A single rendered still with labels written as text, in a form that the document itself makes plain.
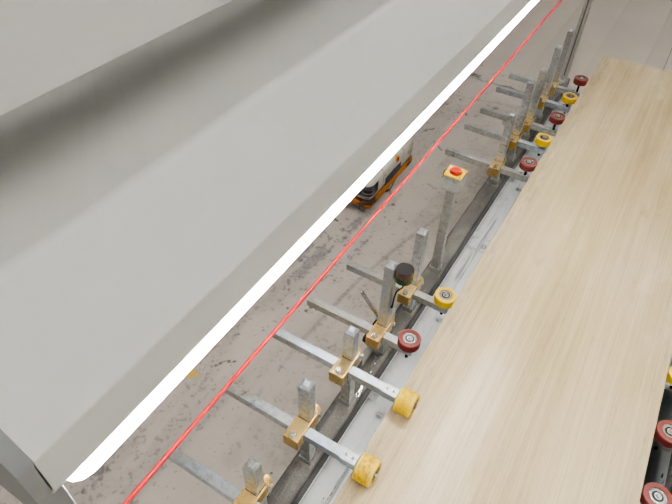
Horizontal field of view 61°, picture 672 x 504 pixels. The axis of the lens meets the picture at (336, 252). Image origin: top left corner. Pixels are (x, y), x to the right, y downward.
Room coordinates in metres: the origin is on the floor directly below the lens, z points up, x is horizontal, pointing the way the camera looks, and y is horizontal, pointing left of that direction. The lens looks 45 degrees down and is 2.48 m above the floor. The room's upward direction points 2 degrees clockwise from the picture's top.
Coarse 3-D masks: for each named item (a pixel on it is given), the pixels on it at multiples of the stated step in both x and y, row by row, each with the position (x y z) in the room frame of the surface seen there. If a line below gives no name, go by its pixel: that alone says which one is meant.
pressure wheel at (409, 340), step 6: (408, 330) 1.22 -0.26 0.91; (414, 330) 1.22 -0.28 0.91; (402, 336) 1.19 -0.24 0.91; (408, 336) 1.19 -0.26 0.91; (414, 336) 1.20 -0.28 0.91; (420, 336) 1.20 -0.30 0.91; (402, 342) 1.17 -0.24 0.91; (408, 342) 1.17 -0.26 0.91; (414, 342) 1.17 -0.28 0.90; (420, 342) 1.17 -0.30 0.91; (402, 348) 1.16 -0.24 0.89; (408, 348) 1.15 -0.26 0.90; (414, 348) 1.15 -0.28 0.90
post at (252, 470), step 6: (246, 462) 0.64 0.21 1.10; (252, 462) 0.63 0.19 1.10; (258, 462) 0.64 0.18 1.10; (246, 468) 0.62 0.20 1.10; (252, 468) 0.62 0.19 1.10; (258, 468) 0.63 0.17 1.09; (246, 474) 0.62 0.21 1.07; (252, 474) 0.61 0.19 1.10; (258, 474) 0.62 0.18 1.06; (246, 480) 0.62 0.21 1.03; (252, 480) 0.61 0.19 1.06; (258, 480) 0.62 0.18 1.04; (246, 486) 0.62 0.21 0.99; (252, 486) 0.61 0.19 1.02; (258, 486) 0.62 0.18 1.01; (252, 492) 0.61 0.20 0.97; (258, 492) 0.61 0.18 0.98
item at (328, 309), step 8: (312, 296) 1.40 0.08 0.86; (312, 304) 1.37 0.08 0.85; (320, 304) 1.36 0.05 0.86; (328, 304) 1.36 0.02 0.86; (328, 312) 1.33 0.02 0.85; (336, 312) 1.33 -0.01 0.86; (344, 312) 1.33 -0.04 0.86; (344, 320) 1.30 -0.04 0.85; (352, 320) 1.29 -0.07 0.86; (360, 320) 1.29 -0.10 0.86; (360, 328) 1.27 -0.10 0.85; (368, 328) 1.26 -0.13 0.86; (384, 336) 1.22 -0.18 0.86; (392, 336) 1.23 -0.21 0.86; (392, 344) 1.20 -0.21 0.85
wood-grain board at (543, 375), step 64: (640, 64) 3.34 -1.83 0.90; (576, 128) 2.58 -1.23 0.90; (640, 128) 2.60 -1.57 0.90; (576, 192) 2.04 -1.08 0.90; (640, 192) 2.06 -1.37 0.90; (512, 256) 1.61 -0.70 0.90; (576, 256) 1.62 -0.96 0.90; (640, 256) 1.64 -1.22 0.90; (448, 320) 1.28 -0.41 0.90; (512, 320) 1.29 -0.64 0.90; (576, 320) 1.30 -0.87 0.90; (640, 320) 1.31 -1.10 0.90; (448, 384) 1.01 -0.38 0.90; (512, 384) 1.02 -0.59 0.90; (576, 384) 1.03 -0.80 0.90; (640, 384) 1.04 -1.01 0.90; (384, 448) 0.79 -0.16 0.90; (448, 448) 0.79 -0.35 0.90; (512, 448) 0.80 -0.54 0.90; (576, 448) 0.81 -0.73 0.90; (640, 448) 0.81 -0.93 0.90
